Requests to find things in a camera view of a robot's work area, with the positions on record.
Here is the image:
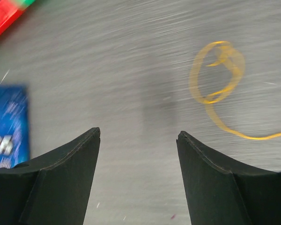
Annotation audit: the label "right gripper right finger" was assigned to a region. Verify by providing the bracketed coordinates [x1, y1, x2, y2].
[177, 131, 281, 225]

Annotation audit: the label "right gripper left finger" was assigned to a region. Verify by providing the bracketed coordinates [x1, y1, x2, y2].
[0, 127, 100, 225]

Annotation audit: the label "blue Doritos chip bag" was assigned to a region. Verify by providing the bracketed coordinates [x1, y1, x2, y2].
[0, 85, 30, 168]

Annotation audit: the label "red bin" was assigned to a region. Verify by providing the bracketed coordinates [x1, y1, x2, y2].
[0, 0, 27, 35]

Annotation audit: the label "right green bin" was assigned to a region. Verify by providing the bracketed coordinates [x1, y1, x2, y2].
[16, 0, 35, 8]

